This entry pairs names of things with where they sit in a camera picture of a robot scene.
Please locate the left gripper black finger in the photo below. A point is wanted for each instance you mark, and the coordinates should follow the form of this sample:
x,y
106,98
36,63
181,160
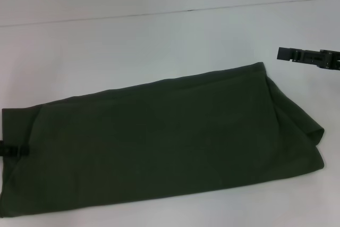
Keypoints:
x,y
13,150

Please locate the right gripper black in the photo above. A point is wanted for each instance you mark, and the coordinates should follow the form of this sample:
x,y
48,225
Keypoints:
x,y
318,58

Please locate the dark green FREE! t-shirt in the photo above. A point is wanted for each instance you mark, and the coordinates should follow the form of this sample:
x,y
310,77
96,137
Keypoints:
x,y
148,136

